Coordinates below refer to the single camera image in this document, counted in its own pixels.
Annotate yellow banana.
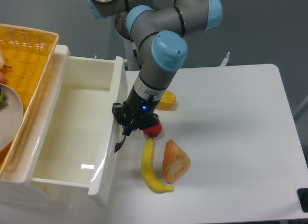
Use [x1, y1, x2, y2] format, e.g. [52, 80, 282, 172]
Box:
[141, 138, 174, 194]

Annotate white plate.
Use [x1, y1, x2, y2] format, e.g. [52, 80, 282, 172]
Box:
[0, 84, 24, 151]

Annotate red bell pepper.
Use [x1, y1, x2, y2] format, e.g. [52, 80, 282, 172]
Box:
[143, 121, 162, 138]

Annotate white metal base frame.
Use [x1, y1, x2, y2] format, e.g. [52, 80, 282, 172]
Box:
[94, 52, 231, 72]

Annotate yellow wicker basket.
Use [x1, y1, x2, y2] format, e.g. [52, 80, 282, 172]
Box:
[0, 24, 59, 173]

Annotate pale pear in basket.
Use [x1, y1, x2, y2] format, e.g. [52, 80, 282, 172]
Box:
[0, 50, 12, 69]

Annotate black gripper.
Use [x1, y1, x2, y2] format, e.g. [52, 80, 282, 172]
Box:
[112, 88, 159, 136]

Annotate yellow bell pepper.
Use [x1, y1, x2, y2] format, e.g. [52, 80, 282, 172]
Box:
[156, 90, 177, 111]

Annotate green grapes on plate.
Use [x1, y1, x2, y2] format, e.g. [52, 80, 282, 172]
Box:
[0, 89, 8, 107]

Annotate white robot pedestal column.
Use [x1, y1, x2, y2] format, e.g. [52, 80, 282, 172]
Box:
[114, 12, 142, 72]

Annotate white drawer cabinet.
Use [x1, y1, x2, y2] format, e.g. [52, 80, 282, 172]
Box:
[0, 45, 76, 208]

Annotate black top drawer handle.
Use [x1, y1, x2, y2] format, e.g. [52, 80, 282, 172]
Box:
[114, 135, 127, 153]

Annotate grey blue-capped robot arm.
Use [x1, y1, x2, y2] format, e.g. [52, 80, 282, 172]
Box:
[88, 0, 223, 136]

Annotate triangular bread pastry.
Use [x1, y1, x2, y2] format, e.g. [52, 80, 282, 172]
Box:
[162, 140, 191, 184]

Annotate red fruit in basket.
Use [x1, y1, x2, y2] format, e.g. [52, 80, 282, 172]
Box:
[0, 71, 5, 84]

